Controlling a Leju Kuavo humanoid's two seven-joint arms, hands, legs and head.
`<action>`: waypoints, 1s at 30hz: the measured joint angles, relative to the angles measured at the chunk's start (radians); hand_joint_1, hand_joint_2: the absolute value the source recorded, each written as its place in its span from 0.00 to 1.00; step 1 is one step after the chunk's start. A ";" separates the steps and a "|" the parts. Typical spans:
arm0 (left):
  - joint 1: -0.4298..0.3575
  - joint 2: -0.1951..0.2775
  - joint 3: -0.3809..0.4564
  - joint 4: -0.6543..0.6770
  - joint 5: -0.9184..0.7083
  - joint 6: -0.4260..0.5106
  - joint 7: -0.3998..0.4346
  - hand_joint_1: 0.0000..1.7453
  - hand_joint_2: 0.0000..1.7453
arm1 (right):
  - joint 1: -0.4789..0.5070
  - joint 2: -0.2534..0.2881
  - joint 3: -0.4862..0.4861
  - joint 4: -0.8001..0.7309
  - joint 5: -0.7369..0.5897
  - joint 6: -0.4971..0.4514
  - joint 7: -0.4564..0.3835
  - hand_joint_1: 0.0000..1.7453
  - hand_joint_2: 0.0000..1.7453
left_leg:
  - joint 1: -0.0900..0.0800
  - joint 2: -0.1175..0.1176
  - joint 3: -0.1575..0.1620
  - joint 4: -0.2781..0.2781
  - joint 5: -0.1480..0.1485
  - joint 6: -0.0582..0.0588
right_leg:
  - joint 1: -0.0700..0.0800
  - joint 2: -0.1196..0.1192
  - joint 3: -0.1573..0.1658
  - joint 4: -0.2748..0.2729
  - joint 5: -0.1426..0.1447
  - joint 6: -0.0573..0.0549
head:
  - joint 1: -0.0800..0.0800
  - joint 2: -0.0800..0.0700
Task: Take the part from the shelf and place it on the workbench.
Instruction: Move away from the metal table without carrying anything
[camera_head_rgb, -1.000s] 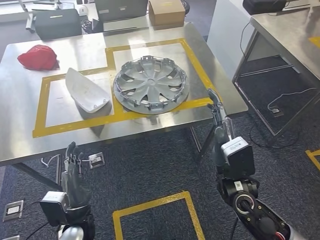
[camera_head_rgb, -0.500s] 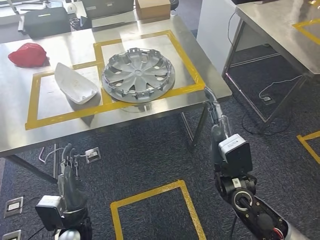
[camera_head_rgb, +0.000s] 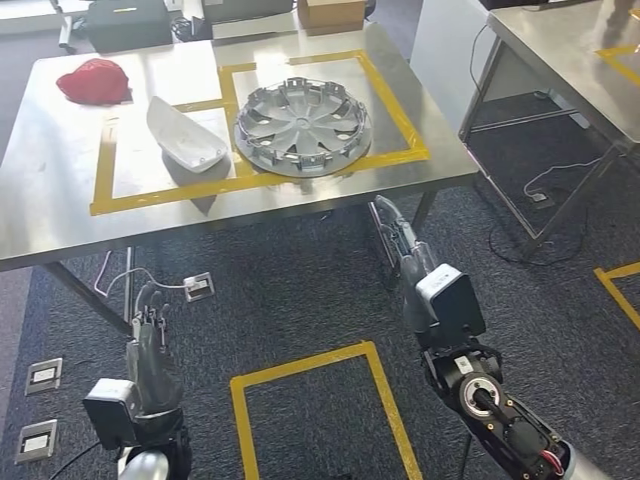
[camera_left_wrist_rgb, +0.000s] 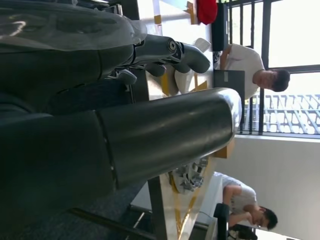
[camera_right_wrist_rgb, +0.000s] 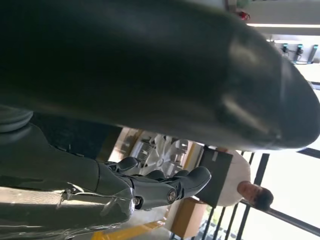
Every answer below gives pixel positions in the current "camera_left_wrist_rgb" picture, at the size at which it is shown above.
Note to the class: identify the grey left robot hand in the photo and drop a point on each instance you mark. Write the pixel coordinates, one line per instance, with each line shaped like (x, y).
(50, 159)

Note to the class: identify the white table metal legs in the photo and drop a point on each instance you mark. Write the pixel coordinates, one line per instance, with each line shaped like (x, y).
(210, 198)
(170, 215)

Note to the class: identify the silver wheel hubcap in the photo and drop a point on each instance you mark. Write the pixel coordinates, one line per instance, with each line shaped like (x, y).
(189, 175)

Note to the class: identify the brown cardboard box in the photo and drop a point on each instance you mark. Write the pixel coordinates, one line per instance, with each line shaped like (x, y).
(223, 153)

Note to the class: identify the red cap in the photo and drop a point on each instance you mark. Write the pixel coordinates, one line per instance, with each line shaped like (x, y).
(206, 11)

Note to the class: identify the dark grey laptop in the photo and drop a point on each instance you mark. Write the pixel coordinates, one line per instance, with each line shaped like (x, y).
(232, 79)

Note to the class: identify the person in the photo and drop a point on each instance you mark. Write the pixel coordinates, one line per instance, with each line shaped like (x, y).
(240, 198)
(242, 63)

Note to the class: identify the black case white label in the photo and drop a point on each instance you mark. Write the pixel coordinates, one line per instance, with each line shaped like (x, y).
(220, 30)

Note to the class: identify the black window frame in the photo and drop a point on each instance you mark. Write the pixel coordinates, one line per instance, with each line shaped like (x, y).
(266, 33)

